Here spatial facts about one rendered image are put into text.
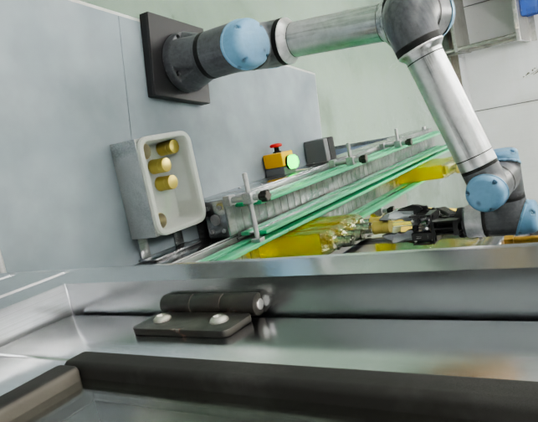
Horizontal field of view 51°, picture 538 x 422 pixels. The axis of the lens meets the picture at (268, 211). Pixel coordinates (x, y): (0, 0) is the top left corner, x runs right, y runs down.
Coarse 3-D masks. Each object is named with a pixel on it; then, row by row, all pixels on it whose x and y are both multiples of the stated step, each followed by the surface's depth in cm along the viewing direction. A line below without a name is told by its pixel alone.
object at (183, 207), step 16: (144, 160) 123; (176, 160) 138; (192, 160) 136; (144, 176) 123; (160, 176) 136; (176, 176) 139; (192, 176) 137; (160, 192) 136; (176, 192) 140; (192, 192) 138; (160, 208) 135; (176, 208) 140; (192, 208) 139; (160, 224) 125; (176, 224) 131; (192, 224) 134
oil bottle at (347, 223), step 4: (320, 220) 155; (324, 220) 154; (328, 220) 153; (332, 220) 152; (336, 220) 150; (340, 220) 149; (344, 220) 149; (348, 220) 149; (352, 220) 150; (304, 224) 154; (308, 224) 153; (312, 224) 152; (316, 224) 152; (320, 224) 151; (324, 224) 150; (328, 224) 149; (344, 224) 147; (348, 224) 147; (348, 228) 147
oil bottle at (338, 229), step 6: (300, 228) 152; (306, 228) 150; (312, 228) 148; (318, 228) 147; (324, 228) 145; (330, 228) 143; (336, 228) 143; (342, 228) 144; (336, 234) 142; (342, 234) 143
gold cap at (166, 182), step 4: (164, 176) 134; (168, 176) 133; (172, 176) 134; (156, 180) 135; (160, 180) 134; (164, 180) 133; (168, 180) 132; (172, 180) 134; (176, 180) 135; (156, 184) 134; (160, 184) 134; (164, 184) 133; (168, 184) 132; (172, 184) 134; (176, 184) 134; (156, 188) 135; (160, 188) 135; (164, 188) 134; (168, 188) 134; (172, 188) 134
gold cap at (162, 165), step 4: (152, 160) 134; (156, 160) 132; (160, 160) 132; (164, 160) 132; (168, 160) 133; (148, 164) 133; (152, 164) 133; (156, 164) 132; (160, 164) 131; (164, 164) 132; (168, 164) 133; (148, 168) 133; (152, 168) 133; (156, 168) 132; (160, 168) 132; (164, 168) 132; (168, 168) 133; (152, 172) 134; (156, 172) 134; (160, 172) 133
